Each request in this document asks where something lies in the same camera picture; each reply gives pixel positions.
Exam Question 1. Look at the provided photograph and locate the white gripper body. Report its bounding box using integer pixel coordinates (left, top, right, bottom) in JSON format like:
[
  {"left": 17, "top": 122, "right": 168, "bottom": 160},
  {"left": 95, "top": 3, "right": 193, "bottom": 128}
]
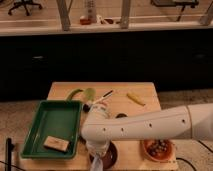
[{"left": 86, "top": 141, "right": 110, "bottom": 157}]

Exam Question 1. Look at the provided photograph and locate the white grey towel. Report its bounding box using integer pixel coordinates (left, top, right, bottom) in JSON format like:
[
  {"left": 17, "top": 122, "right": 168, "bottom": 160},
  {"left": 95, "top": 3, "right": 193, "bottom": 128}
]
[{"left": 90, "top": 155, "right": 103, "bottom": 171}]

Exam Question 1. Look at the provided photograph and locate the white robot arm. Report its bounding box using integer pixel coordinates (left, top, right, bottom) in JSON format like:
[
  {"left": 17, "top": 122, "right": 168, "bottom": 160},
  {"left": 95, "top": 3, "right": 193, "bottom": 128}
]
[{"left": 81, "top": 103, "right": 213, "bottom": 156}]

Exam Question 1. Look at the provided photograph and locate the orange bowl with nuts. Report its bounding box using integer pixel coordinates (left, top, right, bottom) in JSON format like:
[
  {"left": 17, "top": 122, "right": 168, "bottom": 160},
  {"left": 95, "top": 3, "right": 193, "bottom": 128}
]
[{"left": 141, "top": 140, "right": 174, "bottom": 163}]

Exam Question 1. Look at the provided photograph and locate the black white brush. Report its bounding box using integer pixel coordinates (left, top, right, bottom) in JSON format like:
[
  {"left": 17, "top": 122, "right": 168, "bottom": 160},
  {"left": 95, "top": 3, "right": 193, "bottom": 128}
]
[{"left": 83, "top": 89, "right": 113, "bottom": 112}]

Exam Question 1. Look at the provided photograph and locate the green plastic tray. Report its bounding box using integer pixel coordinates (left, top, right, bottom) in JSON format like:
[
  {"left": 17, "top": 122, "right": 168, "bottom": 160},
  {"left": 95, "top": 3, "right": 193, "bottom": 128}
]
[{"left": 21, "top": 100, "right": 82, "bottom": 159}]

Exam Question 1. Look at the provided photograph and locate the tan wooden block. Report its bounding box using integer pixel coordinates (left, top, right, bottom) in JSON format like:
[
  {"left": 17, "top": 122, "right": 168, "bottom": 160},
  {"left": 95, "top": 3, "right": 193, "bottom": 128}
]
[{"left": 44, "top": 136, "right": 69, "bottom": 152}]

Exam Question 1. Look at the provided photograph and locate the yellow banana-shaped toy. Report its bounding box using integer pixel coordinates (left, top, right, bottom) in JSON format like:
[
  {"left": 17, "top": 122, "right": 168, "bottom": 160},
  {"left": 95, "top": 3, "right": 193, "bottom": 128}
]
[{"left": 126, "top": 93, "right": 145, "bottom": 106}]

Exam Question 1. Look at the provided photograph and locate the red small dish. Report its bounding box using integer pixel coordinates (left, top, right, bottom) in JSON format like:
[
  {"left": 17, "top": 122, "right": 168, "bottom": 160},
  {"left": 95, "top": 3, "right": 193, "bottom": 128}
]
[{"left": 80, "top": 16, "right": 91, "bottom": 25}]

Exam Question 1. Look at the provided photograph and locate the white bottle on shelf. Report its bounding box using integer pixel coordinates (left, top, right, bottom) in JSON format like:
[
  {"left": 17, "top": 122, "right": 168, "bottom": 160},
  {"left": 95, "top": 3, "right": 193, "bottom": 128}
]
[{"left": 85, "top": 0, "right": 97, "bottom": 23}]

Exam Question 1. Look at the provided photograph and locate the black office chair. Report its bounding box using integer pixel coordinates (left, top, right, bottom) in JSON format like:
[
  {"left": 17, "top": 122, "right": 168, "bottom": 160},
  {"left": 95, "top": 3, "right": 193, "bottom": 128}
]
[{"left": 8, "top": 0, "right": 43, "bottom": 16}]

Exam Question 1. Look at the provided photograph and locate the black cable on floor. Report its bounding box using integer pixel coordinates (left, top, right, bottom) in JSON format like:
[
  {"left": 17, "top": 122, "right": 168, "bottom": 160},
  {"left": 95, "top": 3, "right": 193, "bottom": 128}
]
[{"left": 175, "top": 139, "right": 213, "bottom": 171}]

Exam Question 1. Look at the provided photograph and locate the black post at left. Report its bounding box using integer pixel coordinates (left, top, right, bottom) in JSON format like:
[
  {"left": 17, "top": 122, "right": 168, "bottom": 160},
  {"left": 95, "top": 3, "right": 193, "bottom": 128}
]
[{"left": 5, "top": 138, "right": 14, "bottom": 171}]

